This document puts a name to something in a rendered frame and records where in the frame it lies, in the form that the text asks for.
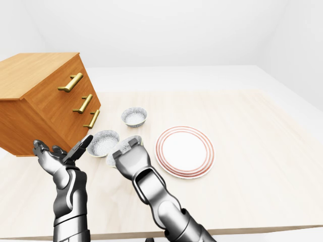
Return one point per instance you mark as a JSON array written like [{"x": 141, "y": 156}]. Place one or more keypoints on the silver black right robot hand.
[{"x": 133, "y": 160}]

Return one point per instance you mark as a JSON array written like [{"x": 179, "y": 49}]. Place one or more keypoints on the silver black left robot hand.
[{"x": 51, "y": 161}]

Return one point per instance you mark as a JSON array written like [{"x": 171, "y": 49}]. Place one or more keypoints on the patterned grey white bowl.
[
  {"x": 102, "y": 145},
  {"x": 118, "y": 148},
  {"x": 133, "y": 117}
]

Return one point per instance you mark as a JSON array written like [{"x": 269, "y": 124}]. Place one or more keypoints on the white plate with red rings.
[{"x": 185, "y": 152}]

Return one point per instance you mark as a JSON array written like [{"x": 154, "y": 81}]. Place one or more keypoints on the wooden cabinet drawer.
[
  {"x": 48, "y": 93},
  {"x": 63, "y": 111},
  {"x": 75, "y": 126}
]

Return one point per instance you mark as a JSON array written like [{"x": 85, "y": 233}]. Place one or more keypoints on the small dark shape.
[{"x": 149, "y": 240}]

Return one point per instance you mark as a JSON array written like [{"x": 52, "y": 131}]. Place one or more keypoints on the wooden cabinet with drawers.
[{"x": 22, "y": 73}]

